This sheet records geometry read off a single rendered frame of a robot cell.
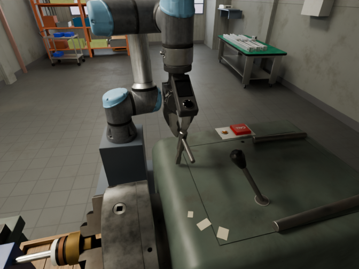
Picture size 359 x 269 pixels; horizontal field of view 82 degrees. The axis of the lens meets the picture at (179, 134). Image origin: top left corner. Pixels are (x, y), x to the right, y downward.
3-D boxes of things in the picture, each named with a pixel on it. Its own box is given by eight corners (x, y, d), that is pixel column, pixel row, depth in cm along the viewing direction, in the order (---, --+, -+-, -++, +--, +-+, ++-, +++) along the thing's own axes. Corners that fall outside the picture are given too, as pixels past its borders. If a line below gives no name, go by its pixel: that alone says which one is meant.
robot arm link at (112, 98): (104, 114, 103) (99, 88, 95) (132, 110, 107) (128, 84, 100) (107, 126, 94) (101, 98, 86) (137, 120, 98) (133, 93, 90)
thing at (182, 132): (181, 165, 63) (188, 134, 57) (174, 165, 62) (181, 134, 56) (179, 160, 65) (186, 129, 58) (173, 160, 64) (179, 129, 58)
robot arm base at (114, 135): (108, 128, 111) (104, 111, 105) (137, 126, 113) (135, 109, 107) (104, 144, 98) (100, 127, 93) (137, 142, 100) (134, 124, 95)
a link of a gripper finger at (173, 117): (174, 128, 67) (174, 102, 62) (178, 139, 62) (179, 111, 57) (165, 129, 66) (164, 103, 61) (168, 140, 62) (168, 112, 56)
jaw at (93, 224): (122, 224, 66) (117, 186, 66) (121, 230, 61) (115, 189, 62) (85, 232, 63) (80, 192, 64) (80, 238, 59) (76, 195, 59)
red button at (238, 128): (243, 127, 84) (243, 123, 83) (250, 135, 79) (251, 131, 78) (229, 128, 83) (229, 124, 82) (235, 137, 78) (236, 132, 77)
